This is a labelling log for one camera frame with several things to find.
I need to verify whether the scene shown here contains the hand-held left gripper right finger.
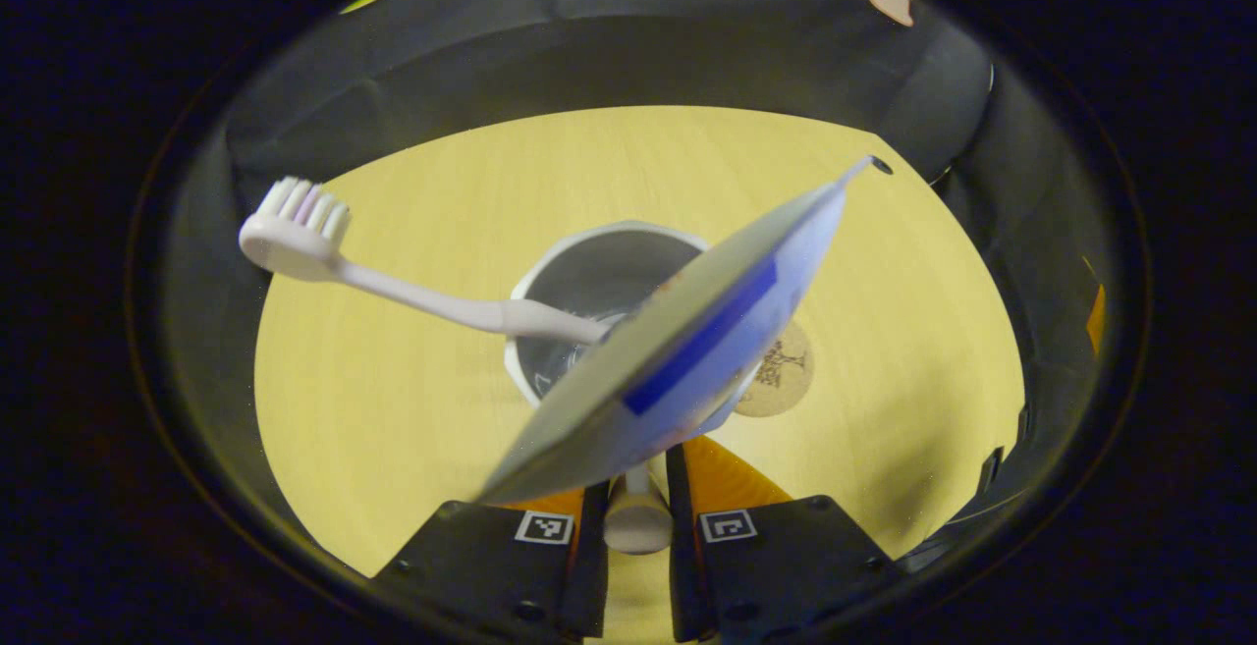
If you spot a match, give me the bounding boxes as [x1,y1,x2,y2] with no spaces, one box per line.
[666,436,904,645]

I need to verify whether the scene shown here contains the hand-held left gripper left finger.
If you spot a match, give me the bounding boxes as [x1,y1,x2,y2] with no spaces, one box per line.
[373,481,612,645]

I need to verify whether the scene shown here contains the round brown cork coaster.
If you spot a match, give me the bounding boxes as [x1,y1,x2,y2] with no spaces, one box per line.
[732,319,816,418]

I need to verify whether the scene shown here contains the white toothpaste tube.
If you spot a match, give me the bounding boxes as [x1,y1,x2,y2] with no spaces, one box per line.
[474,154,878,507]

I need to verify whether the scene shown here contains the white cup with wooden handle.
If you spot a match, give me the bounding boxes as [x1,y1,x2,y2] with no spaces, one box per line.
[504,221,762,556]

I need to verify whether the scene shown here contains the white toothbrush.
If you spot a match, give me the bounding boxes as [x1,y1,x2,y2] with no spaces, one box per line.
[239,177,615,347]

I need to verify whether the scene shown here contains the light wooden desktop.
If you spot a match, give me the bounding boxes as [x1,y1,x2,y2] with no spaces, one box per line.
[253,105,1027,645]

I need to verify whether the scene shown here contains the black backdrop cloth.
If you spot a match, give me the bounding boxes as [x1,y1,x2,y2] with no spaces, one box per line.
[162,0,1111,587]

